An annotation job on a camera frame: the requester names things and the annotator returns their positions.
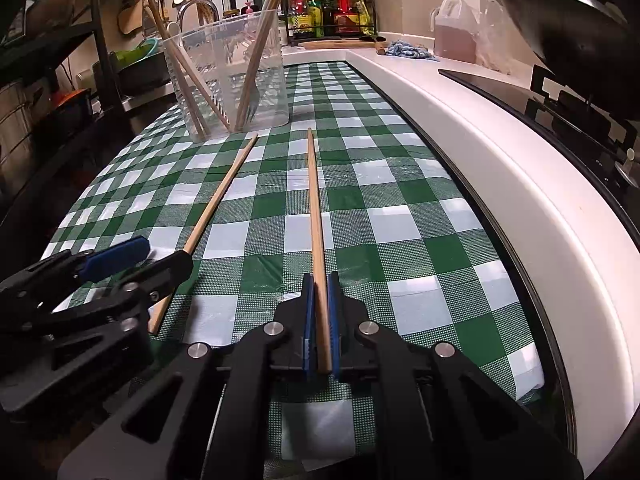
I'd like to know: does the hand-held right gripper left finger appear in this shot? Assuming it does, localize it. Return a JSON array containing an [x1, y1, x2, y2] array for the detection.
[[57, 274, 317, 480]]

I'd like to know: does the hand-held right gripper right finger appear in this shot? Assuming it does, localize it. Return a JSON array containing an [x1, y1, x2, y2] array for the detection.
[[327, 271, 584, 480]]

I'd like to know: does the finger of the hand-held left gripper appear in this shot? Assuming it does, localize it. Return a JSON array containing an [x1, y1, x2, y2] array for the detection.
[[0, 250, 194, 376], [0, 236, 152, 323]]

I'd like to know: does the wooden chopstick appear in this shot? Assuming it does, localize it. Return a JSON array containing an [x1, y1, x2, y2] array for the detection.
[[144, 0, 206, 142], [235, 0, 297, 132], [148, 132, 260, 336], [149, 6, 211, 136], [242, 0, 290, 130], [306, 127, 333, 373]]

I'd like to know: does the clear plastic container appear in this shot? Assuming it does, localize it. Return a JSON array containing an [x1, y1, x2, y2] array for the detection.
[[162, 9, 291, 143]]

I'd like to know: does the green checkered tablecloth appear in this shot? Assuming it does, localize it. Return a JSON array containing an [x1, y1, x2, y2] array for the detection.
[[40, 60, 546, 461]]

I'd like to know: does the green plastic basin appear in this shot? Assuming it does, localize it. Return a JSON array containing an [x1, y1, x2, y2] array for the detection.
[[110, 37, 157, 68]]

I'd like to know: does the black metal shelf rack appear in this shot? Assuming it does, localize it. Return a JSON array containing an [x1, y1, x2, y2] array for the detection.
[[0, 0, 132, 221]]

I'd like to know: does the hanging wooden cutting board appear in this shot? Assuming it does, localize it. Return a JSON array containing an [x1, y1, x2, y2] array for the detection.
[[117, 0, 147, 36]]

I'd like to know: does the chrome kitchen faucet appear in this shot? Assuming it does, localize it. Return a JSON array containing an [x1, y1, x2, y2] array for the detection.
[[177, 0, 221, 32]]

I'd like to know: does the long wooden utensil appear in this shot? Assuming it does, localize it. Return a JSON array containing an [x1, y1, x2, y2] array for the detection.
[[299, 39, 387, 56]]

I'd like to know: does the blue cloth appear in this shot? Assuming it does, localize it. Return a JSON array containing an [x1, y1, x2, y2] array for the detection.
[[385, 40, 432, 59]]

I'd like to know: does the black gas stove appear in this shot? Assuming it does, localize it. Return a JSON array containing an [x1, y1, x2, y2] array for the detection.
[[439, 66, 640, 243]]

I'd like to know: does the black spice rack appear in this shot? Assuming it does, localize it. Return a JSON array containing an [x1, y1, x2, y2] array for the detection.
[[287, 0, 377, 41]]

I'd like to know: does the cooking oil jug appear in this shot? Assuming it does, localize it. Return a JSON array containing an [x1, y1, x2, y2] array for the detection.
[[431, 0, 479, 64]]

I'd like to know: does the clear plastic bag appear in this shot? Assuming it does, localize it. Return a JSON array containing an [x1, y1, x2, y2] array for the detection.
[[475, 0, 517, 75]]

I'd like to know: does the black wok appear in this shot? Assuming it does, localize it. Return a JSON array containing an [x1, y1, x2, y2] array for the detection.
[[502, 0, 640, 113]]

